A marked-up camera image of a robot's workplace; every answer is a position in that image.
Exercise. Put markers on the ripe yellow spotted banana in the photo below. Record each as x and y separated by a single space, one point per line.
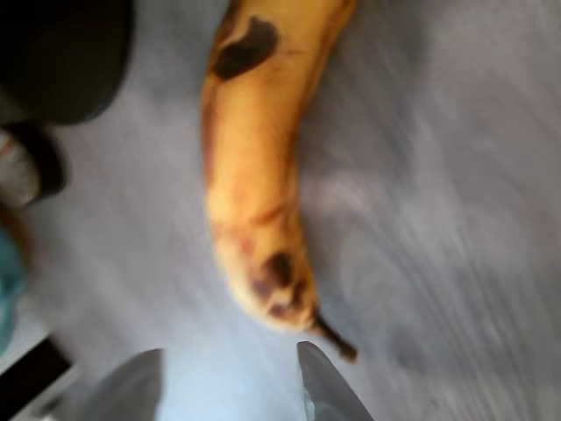
254 175

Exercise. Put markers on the blue fabric item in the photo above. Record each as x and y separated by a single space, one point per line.
9 285

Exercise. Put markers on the silver taped gripper left finger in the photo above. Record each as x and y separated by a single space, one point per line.
127 394

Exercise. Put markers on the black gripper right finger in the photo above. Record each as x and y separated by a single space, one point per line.
326 394

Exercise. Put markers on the black cylinder with grey band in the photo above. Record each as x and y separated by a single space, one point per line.
44 162

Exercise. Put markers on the black round lid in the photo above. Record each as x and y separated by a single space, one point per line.
57 52

